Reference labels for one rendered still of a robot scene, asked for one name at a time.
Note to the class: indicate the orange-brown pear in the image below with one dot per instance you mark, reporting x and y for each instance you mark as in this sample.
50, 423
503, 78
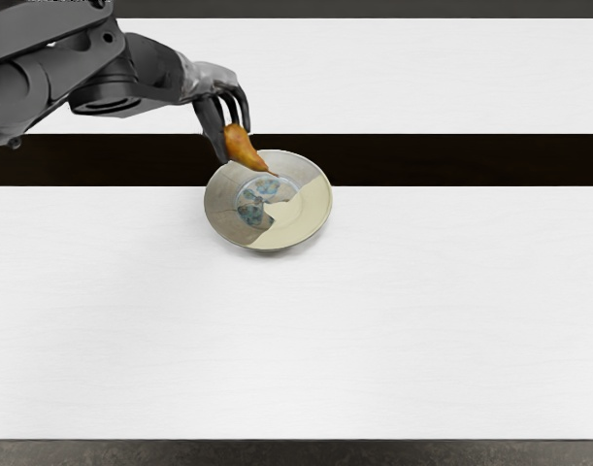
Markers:
239, 144

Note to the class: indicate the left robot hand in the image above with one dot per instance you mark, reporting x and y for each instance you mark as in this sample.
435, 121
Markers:
213, 82

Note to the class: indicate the patterned round plate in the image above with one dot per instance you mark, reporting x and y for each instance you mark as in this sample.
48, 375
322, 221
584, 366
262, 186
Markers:
281, 213

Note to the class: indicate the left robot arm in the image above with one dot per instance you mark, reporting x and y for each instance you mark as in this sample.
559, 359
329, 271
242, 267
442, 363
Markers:
58, 63

